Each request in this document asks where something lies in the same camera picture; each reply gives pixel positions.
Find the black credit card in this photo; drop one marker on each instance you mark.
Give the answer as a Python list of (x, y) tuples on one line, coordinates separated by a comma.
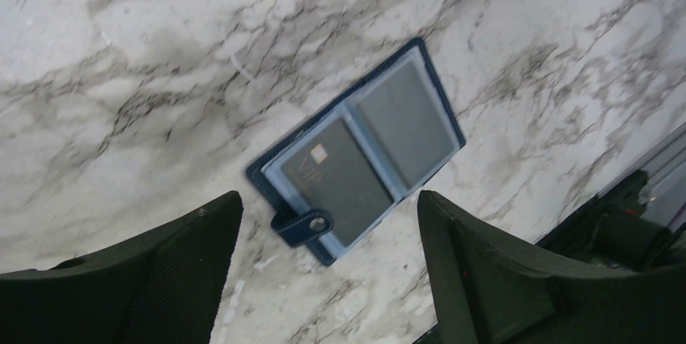
[(401, 112), (332, 173)]

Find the dark blue card holder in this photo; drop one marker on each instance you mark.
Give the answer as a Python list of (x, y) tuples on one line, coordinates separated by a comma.
[(296, 223)]

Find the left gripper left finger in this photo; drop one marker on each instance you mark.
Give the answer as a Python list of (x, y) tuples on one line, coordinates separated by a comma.
[(162, 286)]

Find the aluminium table frame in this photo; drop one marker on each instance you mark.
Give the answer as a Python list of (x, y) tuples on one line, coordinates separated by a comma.
[(653, 187)]

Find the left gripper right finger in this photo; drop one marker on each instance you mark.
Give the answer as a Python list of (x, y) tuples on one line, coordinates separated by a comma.
[(489, 286)]

